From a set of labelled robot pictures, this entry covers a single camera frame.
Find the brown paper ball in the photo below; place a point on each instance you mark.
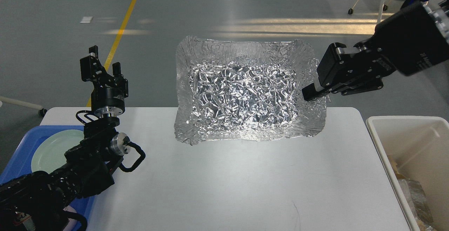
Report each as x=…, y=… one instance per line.
x=424, y=226

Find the blue plastic tray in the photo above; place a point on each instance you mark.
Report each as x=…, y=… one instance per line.
x=20, y=162

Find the white plastic bin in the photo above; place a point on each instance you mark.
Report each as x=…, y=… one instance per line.
x=420, y=147

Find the white leg with caster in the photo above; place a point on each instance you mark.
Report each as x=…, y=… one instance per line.
x=41, y=110

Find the foil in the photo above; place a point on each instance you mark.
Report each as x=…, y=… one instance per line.
x=416, y=199

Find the brown paper in bin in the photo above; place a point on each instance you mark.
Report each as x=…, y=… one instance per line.
x=393, y=164

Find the light green plate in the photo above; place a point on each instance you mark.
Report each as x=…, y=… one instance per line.
x=49, y=156

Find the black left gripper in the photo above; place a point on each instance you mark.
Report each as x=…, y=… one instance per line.
x=105, y=101

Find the aluminium foil tray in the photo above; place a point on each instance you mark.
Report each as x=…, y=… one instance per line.
x=245, y=91

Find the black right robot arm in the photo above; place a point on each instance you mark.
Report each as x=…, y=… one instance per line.
x=377, y=68

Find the pink mug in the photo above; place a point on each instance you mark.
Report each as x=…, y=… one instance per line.
x=71, y=222

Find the white paper on floor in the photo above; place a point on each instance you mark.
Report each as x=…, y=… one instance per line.
x=86, y=19

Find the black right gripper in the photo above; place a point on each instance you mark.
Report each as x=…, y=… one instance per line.
x=411, y=40

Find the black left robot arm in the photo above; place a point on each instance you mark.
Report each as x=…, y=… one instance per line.
x=37, y=201

